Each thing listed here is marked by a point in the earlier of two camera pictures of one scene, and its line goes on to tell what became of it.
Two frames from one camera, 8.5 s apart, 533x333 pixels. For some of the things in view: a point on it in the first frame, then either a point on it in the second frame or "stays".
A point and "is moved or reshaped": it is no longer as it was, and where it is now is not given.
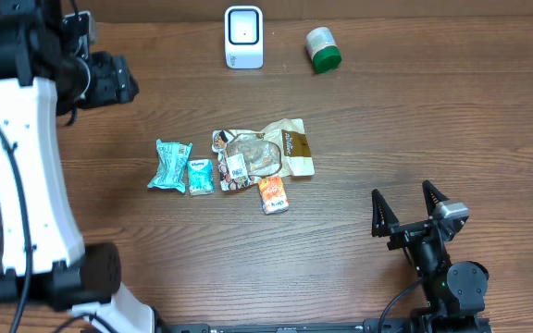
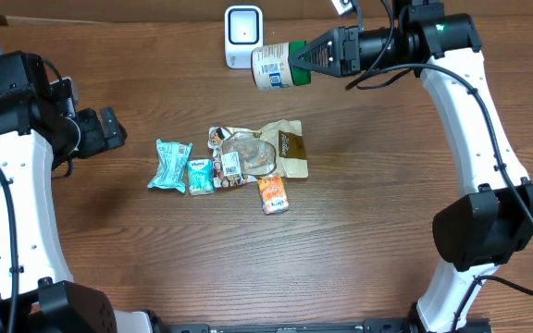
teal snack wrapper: x=171 y=163 stays
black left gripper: x=118 y=82 → x=97 y=140
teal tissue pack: x=201 y=176 stays
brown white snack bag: x=244 y=156 stays
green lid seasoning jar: x=322 y=47 is moved or reshaped
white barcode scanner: x=243 y=37 stays
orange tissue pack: x=273 y=194 stays
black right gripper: x=385 y=219 → x=341 y=58
